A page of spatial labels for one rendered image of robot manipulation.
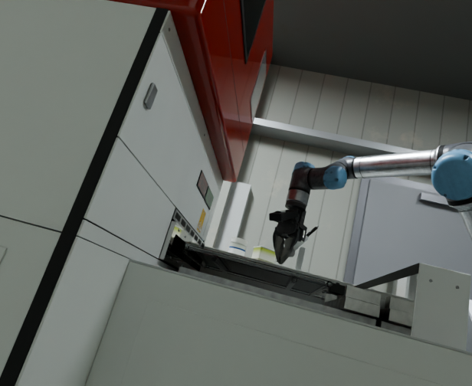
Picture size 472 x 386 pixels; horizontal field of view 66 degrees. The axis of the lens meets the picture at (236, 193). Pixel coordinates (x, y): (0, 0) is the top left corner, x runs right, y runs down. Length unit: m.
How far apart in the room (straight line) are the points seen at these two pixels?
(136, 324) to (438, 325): 0.54
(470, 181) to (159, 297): 0.76
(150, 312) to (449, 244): 2.89
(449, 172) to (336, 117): 2.55
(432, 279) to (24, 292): 0.68
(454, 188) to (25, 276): 0.93
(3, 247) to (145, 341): 0.28
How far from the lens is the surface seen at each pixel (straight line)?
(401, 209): 3.27
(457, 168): 1.04
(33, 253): 0.57
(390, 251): 3.16
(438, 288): 0.80
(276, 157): 3.29
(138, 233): 0.72
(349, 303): 0.92
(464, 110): 3.95
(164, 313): 0.69
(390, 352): 0.70
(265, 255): 1.40
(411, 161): 1.23
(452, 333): 0.80
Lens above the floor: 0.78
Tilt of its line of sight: 17 degrees up
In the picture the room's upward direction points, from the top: 16 degrees clockwise
